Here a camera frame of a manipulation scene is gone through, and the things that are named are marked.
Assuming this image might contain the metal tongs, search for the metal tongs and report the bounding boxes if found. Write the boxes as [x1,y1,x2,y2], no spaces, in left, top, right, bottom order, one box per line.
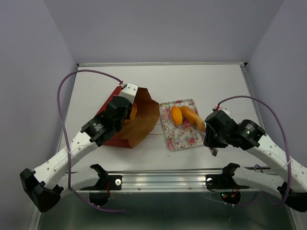
[195,119,219,158]

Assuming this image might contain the red brown paper bag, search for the red brown paper bag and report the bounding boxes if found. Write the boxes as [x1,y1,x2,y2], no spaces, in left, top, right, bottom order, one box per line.
[104,88,160,149]

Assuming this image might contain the long golden bread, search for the long golden bread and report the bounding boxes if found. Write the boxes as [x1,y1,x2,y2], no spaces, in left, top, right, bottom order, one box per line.
[179,106,206,132]

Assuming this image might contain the orange oval bread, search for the orange oval bread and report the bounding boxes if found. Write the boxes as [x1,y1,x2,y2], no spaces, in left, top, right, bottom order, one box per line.
[171,106,183,126]

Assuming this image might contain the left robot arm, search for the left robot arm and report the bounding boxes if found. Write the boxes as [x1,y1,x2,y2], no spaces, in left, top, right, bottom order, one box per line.
[20,95,134,213]

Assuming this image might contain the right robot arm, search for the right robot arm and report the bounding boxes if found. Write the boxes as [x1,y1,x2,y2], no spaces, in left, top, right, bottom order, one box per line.
[204,110,307,212]

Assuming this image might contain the floral tray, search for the floral tray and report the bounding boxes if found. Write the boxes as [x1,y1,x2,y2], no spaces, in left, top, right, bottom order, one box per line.
[159,99,204,151]

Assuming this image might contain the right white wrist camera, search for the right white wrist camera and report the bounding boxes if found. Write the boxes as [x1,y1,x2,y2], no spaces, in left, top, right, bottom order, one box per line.
[213,105,230,115]

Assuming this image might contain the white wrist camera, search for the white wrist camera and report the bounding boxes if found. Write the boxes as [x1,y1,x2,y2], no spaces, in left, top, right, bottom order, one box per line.
[118,82,139,104]
[213,105,230,115]

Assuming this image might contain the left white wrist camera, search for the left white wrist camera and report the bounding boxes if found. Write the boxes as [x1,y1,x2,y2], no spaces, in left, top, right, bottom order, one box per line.
[118,82,139,104]

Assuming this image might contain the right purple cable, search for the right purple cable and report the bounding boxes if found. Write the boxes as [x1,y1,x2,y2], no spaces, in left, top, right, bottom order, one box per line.
[203,95,292,208]

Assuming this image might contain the purple cable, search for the purple cable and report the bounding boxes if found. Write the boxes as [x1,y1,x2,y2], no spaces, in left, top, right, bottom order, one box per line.
[203,95,292,208]
[56,69,127,213]

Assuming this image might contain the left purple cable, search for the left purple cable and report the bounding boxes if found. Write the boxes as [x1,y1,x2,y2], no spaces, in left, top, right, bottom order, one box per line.
[56,69,127,213]

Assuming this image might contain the aluminium rail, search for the aluminium rail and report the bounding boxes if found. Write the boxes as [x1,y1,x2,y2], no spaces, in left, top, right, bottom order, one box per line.
[76,167,292,195]

